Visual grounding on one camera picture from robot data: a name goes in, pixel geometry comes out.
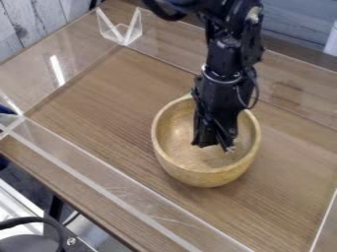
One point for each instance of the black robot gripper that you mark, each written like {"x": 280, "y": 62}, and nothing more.
{"x": 220, "y": 97}

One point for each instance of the light wooden bowl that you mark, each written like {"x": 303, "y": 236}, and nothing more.
{"x": 200, "y": 167}

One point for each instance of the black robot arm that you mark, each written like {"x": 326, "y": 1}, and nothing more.
{"x": 232, "y": 26}

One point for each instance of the black table leg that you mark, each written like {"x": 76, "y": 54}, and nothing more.
{"x": 54, "y": 208}

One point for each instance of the clear acrylic tray enclosure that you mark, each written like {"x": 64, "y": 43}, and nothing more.
{"x": 103, "y": 134}

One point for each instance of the black metal bracket with screw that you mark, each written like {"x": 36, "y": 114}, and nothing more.
{"x": 61, "y": 240}

